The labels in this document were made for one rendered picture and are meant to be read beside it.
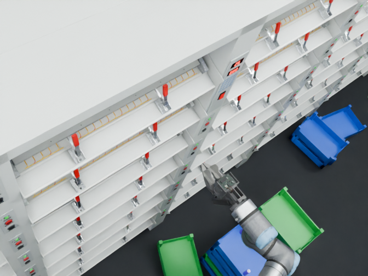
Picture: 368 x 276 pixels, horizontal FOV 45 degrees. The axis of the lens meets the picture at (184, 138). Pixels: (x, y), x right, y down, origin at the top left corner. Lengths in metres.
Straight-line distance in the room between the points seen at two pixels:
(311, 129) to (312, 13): 1.61
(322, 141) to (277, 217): 0.84
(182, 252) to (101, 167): 1.36
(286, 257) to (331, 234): 1.24
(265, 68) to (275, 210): 1.04
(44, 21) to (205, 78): 0.48
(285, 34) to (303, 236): 1.29
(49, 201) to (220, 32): 0.64
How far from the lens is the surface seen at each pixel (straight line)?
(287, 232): 2.44
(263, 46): 1.42
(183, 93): 1.23
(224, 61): 1.20
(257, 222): 1.61
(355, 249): 3.00
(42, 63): 0.95
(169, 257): 2.55
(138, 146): 1.34
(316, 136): 3.10
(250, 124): 2.16
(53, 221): 1.44
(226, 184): 1.61
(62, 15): 1.04
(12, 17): 1.04
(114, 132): 1.14
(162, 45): 1.00
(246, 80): 1.56
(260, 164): 2.92
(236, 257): 2.30
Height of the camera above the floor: 2.45
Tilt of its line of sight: 59 degrees down
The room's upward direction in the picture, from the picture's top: 23 degrees clockwise
